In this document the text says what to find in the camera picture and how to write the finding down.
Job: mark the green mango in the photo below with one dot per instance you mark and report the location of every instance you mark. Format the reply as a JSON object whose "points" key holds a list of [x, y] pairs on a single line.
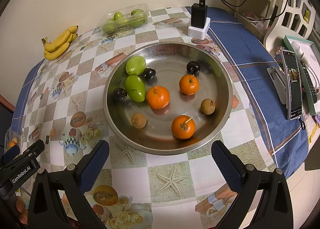
{"points": [[135, 65], [135, 88]]}

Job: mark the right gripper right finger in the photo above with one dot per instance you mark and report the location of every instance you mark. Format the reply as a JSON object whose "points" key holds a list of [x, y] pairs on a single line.
{"points": [[275, 207]]}

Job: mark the green tray with items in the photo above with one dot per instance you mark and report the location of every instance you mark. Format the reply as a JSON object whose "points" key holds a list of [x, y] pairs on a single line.
{"points": [[308, 62]]}

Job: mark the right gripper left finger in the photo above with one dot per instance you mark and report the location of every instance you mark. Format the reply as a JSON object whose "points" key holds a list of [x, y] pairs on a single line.
{"points": [[46, 209]]}

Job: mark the person's left hand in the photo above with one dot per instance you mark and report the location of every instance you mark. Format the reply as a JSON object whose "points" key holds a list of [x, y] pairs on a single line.
{"points": [[23, 212]]}

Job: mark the dark plum top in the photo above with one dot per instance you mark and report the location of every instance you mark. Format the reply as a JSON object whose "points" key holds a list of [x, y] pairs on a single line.
{"points": [[193, 67]]}

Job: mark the black charger on white base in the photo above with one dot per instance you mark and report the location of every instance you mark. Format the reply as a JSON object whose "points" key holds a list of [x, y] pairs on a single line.
{"points": [[199, 21]]}

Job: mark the silver metal plate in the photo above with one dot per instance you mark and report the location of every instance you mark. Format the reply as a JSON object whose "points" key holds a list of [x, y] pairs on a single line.
{"points": [[170, 60]]}

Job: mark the smartphone on stand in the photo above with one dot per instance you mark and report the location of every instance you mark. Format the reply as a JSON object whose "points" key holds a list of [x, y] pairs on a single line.
{"points": [[293, 84]]}

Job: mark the white shelf unit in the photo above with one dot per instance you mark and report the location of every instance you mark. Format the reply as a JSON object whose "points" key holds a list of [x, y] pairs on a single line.
{"points": [[271, 20]]}

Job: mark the orange tangerine with stem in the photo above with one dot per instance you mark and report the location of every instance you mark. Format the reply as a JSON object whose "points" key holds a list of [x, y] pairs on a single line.
{"points": [[183, 127]]}

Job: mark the yellow banana bunch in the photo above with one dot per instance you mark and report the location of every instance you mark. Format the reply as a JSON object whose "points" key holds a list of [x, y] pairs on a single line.
{"points": [[55, 49]]}

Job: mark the dark plum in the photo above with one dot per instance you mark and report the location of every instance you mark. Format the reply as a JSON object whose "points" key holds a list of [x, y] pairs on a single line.
{"points": [[149, 73], [119, 94], [193, 67]]}

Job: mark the brown longan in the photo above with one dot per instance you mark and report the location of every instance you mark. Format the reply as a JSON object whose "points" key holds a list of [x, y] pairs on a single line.
{"points": [[207, 106], [138, 120]]}

